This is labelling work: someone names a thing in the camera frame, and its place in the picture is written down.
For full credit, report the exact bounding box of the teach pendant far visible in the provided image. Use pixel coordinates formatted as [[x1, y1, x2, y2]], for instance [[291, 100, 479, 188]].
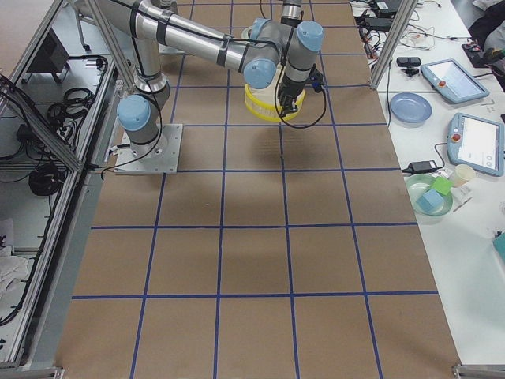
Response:
[[420, 58, 489, 103]]

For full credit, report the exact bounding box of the black power adapter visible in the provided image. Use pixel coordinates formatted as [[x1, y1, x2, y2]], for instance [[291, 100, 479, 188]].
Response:
[[403, 160, 439, 174]]

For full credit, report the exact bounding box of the blue foam block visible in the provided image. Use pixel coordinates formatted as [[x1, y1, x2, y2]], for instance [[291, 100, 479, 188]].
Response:
[[416, 189, 444, 214]]

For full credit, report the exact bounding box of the teach pendant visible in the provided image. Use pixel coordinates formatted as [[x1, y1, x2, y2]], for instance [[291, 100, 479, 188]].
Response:
[[447, 113, 504, 177], [420, 58, 489, 103]]

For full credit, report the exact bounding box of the blue plate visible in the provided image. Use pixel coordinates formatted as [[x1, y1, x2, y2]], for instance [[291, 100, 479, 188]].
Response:
[[390, 92, 432, 124]]

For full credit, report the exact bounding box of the white crumpled cloth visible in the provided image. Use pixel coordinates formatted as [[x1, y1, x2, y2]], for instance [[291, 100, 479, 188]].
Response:
[[1, 246, 29, 297]]

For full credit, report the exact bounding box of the teach pendant near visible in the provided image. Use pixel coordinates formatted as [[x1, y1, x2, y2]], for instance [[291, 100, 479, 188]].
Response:
[[447, 113, 504, 177]]

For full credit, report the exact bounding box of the green foam block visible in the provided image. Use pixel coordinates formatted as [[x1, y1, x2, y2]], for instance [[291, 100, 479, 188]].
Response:
[[431, 176, 453, 196]]

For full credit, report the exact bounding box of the aluminium frame post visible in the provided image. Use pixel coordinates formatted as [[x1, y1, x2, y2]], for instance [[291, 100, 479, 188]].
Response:
[[369, 0, 417, 90]]

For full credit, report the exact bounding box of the black webcam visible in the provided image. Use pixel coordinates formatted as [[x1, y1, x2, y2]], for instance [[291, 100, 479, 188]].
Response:
[[396, 57, 421, 77]]

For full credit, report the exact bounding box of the yellow steamer layer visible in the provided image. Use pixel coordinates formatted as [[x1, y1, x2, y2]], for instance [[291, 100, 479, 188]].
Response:
[[244, 83, 282, 122]]

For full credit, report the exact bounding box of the paper cup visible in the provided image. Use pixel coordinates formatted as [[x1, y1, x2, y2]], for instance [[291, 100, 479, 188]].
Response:
[[449, 164, 476, 187]]

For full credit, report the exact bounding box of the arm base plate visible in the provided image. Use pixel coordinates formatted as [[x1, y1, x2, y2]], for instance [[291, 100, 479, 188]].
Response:
[[114, 124, 183, 174]]

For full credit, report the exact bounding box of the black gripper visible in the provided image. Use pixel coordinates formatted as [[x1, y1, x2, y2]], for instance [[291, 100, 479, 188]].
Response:
[[277, 65, 316, 113]]

